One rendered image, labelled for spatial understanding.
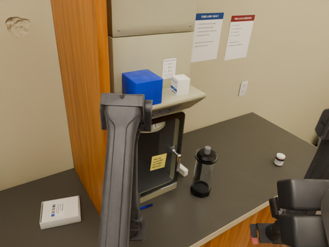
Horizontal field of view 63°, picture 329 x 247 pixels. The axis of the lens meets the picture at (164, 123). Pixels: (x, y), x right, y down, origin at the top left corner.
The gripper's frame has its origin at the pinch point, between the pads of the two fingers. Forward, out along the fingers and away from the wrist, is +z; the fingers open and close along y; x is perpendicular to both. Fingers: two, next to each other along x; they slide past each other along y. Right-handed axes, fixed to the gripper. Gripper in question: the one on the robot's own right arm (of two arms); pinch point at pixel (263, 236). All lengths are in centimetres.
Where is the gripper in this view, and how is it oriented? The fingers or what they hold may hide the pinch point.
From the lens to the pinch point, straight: 117.0
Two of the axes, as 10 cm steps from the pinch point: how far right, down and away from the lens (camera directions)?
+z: -0.6, 5.1, 8.6
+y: -10.0, -0.3, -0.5
